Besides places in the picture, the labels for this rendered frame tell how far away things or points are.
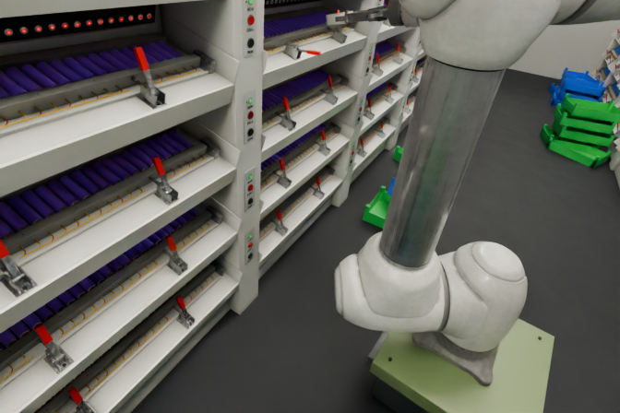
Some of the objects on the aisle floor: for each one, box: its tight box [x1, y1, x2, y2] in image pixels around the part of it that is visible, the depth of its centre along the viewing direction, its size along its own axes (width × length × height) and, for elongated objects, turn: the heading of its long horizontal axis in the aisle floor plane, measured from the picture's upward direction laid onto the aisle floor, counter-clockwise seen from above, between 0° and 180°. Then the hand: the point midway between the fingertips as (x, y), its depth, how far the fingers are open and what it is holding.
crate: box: [363, 185, 391, 229], centre depth 161 cm, size 30×20×8 cm
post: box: [320, 0, 394, 207], centre depth 125 cm, size 20×9×182 cm, turn 51°
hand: (339, 17), depth 110 cm, fingers open, 3 cm apart
